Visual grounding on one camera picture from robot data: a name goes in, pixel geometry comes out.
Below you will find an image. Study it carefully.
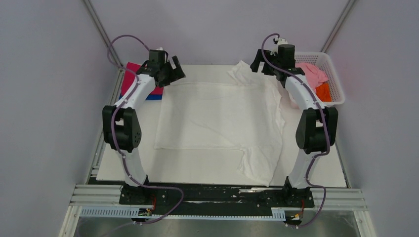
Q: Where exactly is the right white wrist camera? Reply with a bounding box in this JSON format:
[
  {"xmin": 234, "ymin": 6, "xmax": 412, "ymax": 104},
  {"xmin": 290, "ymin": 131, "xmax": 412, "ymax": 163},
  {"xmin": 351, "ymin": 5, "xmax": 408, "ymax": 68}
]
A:
[{"xmin": 273, "ymin": 37, "xmax": 289, "ymax": 46}]

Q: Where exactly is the white plastic basket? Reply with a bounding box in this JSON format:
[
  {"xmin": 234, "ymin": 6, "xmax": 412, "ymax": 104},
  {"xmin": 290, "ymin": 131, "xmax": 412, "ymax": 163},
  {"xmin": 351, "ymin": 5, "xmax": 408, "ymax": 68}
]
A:
[{"xmin": 294, "ymin": 52, "xmax": 345, "ymax": 107}]

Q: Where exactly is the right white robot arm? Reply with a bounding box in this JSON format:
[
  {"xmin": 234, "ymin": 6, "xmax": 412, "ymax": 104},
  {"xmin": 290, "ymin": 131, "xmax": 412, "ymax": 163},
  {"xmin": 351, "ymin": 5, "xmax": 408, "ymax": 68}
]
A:
[{"xmin": 250, "ymin": 44, "xmax": 338, "ymax": 206}]

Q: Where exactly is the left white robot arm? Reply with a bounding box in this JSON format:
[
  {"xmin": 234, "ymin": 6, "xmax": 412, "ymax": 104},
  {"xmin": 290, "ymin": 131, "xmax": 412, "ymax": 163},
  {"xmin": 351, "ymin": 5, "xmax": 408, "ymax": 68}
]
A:
[{"xmin": 102, "ymin": 50, "xmax": 186, "ymax": 204}]

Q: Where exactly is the folded blue t shirt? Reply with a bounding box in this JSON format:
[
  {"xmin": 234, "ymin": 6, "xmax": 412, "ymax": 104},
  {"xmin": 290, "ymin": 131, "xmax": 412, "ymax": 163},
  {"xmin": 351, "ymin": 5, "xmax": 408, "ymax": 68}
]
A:
[{"xmin": 119, "ymin": 93, "xmax": 164, "ymax": 101}]

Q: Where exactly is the white printed t shirt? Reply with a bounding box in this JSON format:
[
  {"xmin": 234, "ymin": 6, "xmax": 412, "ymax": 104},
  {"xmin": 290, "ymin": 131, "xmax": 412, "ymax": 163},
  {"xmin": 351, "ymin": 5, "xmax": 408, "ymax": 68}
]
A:
[{"xmin": 155, "ymin": 62, "xmax": 285, "ymax": 186}]

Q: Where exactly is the pink t shirt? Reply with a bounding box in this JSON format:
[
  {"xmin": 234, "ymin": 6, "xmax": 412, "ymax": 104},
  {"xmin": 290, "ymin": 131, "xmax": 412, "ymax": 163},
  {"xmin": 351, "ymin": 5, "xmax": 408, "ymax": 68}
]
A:
[{"xmin": 295, "ymin": 63, "xmax": 329, "ymax": 93}]

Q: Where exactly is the folded magenta t shirt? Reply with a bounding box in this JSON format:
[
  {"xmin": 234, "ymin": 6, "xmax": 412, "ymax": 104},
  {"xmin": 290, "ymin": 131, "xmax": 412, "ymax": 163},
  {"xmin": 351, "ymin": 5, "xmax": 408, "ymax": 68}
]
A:
[{"xmin": 119, "ymin": 62, "xmax": 164, "ymax": 99}]

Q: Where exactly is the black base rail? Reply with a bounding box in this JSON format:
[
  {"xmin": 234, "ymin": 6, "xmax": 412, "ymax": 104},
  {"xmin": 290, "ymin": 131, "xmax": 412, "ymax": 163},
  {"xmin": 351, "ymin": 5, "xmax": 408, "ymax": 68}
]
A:
[{"xmin": 119, "ymin": 183, "xmax": 315, "ymax": 216}]

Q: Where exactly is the white slotted cable duct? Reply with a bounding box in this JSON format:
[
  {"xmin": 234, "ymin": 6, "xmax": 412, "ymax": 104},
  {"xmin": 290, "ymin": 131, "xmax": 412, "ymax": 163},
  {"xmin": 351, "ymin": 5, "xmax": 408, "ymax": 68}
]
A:
[{"xmin": 80, "ymin": 206, "xmax": 286, "ymax": 221}]

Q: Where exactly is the orange t shirt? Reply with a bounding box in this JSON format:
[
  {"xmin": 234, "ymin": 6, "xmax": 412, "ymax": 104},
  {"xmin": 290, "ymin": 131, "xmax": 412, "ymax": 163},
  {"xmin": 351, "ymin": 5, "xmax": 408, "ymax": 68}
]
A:
[{"xmin": 316, "ymin": 82, "xmax": 333, "ymax": 102}]

